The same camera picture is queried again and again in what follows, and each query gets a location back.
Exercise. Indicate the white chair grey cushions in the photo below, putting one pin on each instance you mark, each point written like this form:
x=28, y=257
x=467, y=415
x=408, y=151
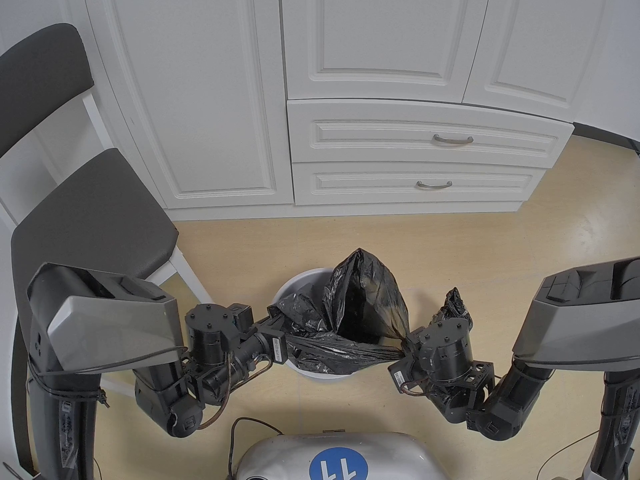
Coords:
x=95, y=228

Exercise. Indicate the white wardrobe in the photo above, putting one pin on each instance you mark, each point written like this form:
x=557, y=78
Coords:
x=200, y=93

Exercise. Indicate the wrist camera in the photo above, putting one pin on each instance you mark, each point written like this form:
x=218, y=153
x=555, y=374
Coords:
x=415, y=343
x=241, y=315

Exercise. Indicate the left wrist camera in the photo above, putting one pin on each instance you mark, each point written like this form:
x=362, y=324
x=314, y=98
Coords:
x=241, y=315

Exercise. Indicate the black plastic bag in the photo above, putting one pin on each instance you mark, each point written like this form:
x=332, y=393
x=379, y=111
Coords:
x=360, y=293

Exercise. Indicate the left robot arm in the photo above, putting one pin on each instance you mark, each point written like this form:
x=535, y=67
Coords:
x=100, y=318

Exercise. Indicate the crumpled black plastic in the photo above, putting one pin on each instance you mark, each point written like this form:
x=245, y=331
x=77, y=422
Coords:
x=455, y=305

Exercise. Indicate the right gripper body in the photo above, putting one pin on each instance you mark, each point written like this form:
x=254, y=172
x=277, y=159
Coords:
x=410, y=375

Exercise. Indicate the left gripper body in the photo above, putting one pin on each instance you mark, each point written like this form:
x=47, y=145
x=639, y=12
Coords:
x=262, y=348

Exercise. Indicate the white trash bin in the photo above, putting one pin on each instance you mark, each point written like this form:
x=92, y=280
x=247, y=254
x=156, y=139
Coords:
x=300, y=283

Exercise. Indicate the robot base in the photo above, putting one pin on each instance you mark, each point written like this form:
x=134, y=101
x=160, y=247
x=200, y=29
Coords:
x=300, y=458

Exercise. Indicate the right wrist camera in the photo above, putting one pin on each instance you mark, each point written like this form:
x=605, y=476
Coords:
x=415, y=343

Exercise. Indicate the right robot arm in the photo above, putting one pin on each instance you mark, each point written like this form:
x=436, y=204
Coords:
x=575, y=318

